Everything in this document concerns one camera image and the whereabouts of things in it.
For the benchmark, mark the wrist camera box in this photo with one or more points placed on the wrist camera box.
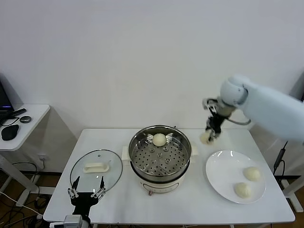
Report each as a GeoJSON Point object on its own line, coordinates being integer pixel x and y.
{"type": "Point", "coordinates": [72, 222]}
{"type": "Point", "coordinates": [211, 103]}

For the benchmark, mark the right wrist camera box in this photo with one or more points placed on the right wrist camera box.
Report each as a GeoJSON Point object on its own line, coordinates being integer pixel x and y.
{"type": "Point", "coordinates": [211, 103]}

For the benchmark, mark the round dark grey puck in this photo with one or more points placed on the round dark grey puck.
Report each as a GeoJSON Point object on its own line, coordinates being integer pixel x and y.
{"type": "Point", "coordinates": [25, 119]}

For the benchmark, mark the black stick remote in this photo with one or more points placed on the black stick remote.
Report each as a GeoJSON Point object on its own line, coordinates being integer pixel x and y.
{"type": "Point", "coordinates": [18, 112]}

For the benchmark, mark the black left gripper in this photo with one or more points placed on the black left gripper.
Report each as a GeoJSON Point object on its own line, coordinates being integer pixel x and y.
{"type": "Point", "coordinates": [83, 200]}

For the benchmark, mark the white electric cooker base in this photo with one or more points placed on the white electric cooker base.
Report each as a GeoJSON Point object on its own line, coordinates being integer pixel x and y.
{"type": "Point", "coordinates": [159, 186]}

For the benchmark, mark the white round plate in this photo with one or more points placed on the white round plate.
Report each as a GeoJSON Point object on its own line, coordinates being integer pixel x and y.
{"type": "Point", "coordinates": [223, 175]}

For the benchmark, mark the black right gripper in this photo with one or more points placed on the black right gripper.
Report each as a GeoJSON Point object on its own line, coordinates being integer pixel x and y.
{"type": "Point", "coordinates": [216, 123]}

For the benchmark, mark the white wall socket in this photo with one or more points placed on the white wall socket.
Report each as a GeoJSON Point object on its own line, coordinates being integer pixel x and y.
{"type": "Point", "coordinates": [42, 157]}

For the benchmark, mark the white side table with mouse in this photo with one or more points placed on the white side table with mouse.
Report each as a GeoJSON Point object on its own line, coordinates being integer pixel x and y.
{"type": "Point", "coordinates": [35, 114]}

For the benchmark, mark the white steamed baozi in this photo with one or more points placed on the white steamed baozi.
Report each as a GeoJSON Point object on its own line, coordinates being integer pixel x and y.
{"type": "Point", "coordinates": [203, 138]}
{"type": "Point", "coordinates": [242, 190]}
{"type": "Point", "coordinates": [158, 139]}
{"type": "Point", "coordinates": [251, 173]}

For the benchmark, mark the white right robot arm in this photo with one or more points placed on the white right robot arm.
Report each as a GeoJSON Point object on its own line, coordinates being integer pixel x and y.
{"type": "Point", "coordinates": [268, 107]}

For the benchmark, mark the black laptop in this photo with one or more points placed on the black laptop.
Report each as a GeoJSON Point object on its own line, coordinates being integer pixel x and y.
{"type": "Point", "coordinates": [3, 97]}

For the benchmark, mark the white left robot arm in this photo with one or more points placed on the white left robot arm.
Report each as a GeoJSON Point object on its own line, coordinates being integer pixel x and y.
{"type": "Point", "coordinates": [86, 222]}

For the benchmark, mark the stainless steel steamer basket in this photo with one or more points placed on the stainless steel steamer basket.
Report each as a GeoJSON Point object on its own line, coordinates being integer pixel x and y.
{"type": "Point", "coordinates": [159, 159]}

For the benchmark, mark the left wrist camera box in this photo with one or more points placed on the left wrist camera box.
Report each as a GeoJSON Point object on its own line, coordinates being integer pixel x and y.
{"type": "Point", "coordinates": [72, 222]}

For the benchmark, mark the black computer mouse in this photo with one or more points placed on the black computer mouse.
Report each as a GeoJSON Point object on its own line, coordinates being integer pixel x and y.
{"type": "Point", "coordinates": [10, 132]}

